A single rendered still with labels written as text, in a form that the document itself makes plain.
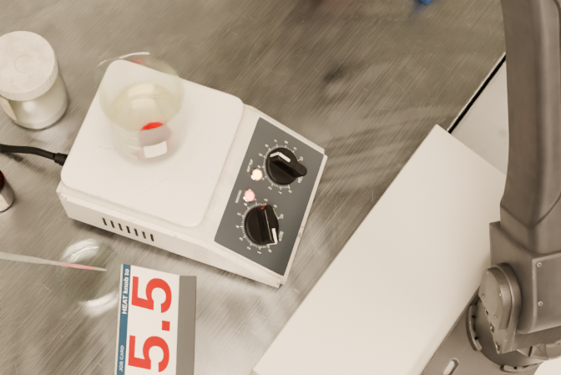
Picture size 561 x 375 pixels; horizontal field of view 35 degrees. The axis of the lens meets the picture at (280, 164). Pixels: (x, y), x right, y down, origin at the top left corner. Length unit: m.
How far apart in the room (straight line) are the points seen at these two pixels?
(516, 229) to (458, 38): 0.35
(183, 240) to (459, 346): 0.23
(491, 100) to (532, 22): 0.35
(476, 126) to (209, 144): 0.27
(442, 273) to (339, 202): 0.13
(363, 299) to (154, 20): 0.35
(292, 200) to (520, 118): 0.26
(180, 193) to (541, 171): 0.29
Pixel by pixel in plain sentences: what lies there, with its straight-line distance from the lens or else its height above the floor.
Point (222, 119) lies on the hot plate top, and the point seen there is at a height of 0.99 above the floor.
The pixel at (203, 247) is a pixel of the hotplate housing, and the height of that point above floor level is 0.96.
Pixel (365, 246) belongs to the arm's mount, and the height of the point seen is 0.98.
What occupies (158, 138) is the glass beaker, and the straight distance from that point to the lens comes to 0.67.
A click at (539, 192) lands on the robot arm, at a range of 0.58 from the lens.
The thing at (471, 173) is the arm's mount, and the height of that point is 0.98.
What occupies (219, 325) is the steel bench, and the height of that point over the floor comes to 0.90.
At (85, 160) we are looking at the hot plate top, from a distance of 0.74.
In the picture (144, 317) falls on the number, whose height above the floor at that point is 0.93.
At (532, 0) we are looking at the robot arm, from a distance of 0.54.
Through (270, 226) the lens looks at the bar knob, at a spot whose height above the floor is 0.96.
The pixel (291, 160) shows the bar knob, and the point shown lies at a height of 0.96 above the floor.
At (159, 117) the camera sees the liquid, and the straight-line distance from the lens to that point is 0.71.
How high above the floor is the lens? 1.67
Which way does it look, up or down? 69 degrees down
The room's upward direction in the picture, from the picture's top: 11 degrees clockwise
